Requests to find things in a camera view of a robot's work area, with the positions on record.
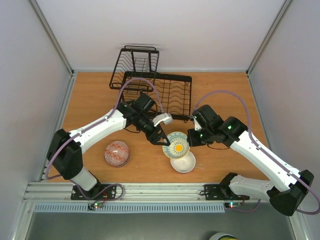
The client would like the blue yellow sun bowl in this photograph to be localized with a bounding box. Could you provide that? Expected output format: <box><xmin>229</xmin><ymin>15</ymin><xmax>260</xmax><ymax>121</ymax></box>
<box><xmin>162</xmin><ymin>131</ymin><xmax>190</xmax><ymax>159</ymax></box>

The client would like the plain white bowl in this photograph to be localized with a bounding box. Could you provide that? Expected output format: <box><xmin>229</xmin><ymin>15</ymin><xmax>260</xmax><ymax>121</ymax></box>
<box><xmin>170</xmin><ymin>151</ymin><xmax>196</xmax><ymax>174</ymax></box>

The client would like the red diamond pattern bowl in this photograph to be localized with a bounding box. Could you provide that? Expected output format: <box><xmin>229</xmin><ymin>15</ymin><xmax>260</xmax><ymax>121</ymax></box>
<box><xmin>104</xmin><ymin>141</ymin><xmax>130</xmax><ymax>168</ymax></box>

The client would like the black wire dish rack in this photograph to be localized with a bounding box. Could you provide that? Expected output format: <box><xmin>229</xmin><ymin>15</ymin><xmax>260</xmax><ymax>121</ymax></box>
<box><xmin>109</xmin><ymin>45</ymin><xmax>192</xmax><ymax>122</ymax></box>

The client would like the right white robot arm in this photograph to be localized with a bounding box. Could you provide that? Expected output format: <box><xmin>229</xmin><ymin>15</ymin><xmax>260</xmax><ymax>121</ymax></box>
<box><xmin>187</xmin><ymin>104</ymin><xmax>314</xmax><ymax>216</ymax></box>

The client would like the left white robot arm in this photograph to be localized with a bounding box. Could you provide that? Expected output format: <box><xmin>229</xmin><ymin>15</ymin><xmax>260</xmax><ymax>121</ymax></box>
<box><xmin>45</xmin><ymin>93</ymin><xmax>173</xmax><ymax>200</ymax></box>

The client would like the right small circuit board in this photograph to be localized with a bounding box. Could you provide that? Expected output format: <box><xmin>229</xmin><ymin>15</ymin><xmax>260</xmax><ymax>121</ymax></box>
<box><xmin>224</xmin><ymin>201</ymin><xmax>242</xmax><ymax>209</ymax></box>

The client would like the small circuit board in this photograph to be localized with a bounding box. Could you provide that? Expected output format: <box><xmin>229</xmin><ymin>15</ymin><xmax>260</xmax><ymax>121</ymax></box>
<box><xmin>224</xmin><ymin>201</ymin><xmax>242</xmax><ymax>209</ymax></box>
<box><xmin>87</xmin><ymin>202</ymin><xmax>104</xmax><ymax>211</ymax></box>

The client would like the left small circuit board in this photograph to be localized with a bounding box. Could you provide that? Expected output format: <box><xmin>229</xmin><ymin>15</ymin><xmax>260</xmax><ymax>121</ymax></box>
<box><xmin>87</xmin><ymin>202</ymin><xmax>104</xmax><ymax>211</ymax></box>

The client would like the yellow white round object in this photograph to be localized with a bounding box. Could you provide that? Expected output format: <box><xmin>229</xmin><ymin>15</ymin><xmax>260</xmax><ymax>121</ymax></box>
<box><xmin>209</xmin><ymin>232</ymin><xmax>238</xmax><ymax>240</ymax></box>

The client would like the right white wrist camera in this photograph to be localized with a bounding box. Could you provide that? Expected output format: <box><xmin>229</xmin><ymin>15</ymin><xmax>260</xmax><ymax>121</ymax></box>
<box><xmin>189</xmin><ymin>115</ymin><xmax>202</xmax><ymax>131</ymax></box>

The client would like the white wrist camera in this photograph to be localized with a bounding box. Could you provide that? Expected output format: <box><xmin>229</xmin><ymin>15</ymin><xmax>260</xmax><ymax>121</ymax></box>
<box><xmin>189</xmin><ymin>115</ymin><xmax>202</xmax><ymax>131</ymax></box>
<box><xmin>152</xmin><ymin>112</ymin><xmax>173</xmax><ymax>127</ymax></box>

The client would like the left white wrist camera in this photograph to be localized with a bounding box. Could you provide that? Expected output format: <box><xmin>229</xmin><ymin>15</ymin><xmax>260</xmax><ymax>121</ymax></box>
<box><xmin>152</xmin><ymin>112</ymin><xmax>173</xmax><ymax>127</ymax></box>

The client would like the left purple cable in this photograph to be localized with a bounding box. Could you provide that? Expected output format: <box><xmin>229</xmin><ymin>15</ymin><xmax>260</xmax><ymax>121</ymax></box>
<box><xmin>43</xmin><ymin>77</ymin><xmax>166</xmax><ymax>181</ymax></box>

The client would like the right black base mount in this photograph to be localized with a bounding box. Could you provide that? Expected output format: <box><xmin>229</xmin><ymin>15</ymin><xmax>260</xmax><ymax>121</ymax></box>
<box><xmin>199</xmin><ymin>184</ymin><xmax>250</xmax><ymax>201</ymax></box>

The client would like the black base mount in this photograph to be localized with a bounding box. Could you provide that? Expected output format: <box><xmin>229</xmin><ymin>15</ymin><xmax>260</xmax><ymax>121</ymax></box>
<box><xmin>199</xmin><ymin>184</ymin><xmax>250</xmax><ymax>201</ymax></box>
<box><xmin>70</xmin><ymin>184</ymin><xmax>119</xmax><ymax>201</ymax></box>

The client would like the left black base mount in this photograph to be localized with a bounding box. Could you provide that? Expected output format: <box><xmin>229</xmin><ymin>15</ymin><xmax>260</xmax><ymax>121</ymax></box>
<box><xmin>70</xmin><ymin>184</ymin><xmax>119</xmax><ymax>201</ymax></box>

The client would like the aluminium frame rail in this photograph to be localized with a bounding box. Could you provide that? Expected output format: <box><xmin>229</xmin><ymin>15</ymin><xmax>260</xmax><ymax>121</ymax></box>
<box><xmin>22</xmin><ymin>181</ymin><xmax>271</xmax><ymax>203</ymax></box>

